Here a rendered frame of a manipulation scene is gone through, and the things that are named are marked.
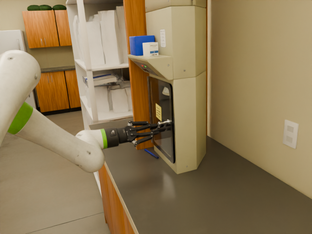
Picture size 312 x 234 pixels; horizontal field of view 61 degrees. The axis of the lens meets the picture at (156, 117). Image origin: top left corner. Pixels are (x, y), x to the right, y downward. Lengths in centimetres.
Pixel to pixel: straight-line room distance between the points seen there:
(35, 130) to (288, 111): 101
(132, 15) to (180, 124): 64
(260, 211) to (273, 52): 67
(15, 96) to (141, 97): 92
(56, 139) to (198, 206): 60
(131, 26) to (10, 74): 85
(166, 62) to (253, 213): 69
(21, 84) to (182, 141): 78
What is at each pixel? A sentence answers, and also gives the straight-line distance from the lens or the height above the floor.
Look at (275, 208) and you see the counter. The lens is 118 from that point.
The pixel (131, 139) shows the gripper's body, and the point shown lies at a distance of 125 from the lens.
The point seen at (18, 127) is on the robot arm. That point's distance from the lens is 97.
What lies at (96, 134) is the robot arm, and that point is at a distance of 121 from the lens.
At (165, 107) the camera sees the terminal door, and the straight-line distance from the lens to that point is 128.
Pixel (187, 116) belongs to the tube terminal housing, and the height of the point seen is 123.
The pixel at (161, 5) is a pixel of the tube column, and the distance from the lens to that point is 127.
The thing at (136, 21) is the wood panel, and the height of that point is 167.
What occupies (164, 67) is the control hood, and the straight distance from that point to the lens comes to 116.
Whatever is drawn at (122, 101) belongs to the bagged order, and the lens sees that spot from 246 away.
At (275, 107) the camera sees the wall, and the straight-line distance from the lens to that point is 134.
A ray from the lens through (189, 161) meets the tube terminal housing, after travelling 135.
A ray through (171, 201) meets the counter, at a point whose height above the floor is 94.
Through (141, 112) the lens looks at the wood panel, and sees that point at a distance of 156.
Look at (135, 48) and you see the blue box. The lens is 131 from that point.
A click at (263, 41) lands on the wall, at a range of 136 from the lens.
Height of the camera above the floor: 161
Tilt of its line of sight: 18 degrees down
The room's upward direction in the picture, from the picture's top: 3 degrees counter-clockwise
